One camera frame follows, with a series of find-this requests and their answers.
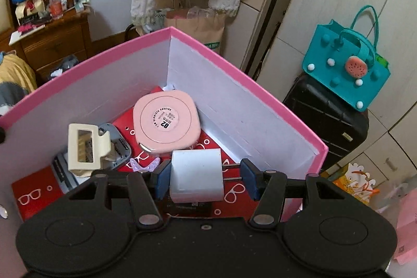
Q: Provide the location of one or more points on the grey crumpled bag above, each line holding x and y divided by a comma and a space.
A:
65, 64

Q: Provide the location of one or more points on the cream gift box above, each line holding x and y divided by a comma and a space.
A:
31, 12

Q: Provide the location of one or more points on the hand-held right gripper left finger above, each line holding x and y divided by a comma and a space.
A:
163, 182

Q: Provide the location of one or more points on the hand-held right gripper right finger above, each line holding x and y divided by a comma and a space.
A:
249, 180

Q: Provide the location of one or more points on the pink cardboard box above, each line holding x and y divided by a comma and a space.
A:
228, 108

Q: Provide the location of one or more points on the yellow orange printed bag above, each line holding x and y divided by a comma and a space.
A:
355, 183

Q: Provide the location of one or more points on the purple starfish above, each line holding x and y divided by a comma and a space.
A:
143, 167

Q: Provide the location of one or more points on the white charger plug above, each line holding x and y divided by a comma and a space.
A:
195, 175

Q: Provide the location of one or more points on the cream hair claw clip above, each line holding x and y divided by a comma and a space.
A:
73, 151

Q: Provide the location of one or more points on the teal felt tote bag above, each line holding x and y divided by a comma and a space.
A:
325, 69

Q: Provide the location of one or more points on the yellow blanket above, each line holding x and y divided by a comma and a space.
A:
16, 72

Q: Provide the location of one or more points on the orange drink bottle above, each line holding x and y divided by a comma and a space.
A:
56, 6

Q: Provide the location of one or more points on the black suitcase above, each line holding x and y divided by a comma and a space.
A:
319, 121

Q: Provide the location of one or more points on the pink rounded square case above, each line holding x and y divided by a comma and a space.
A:
150, 134

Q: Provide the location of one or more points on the large brown paper bag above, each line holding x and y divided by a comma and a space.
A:
202, 30

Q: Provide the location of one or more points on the grey handheld device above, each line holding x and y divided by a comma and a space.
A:
123, 151

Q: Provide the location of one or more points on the wooden nightstand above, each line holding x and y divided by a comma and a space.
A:
55, 43

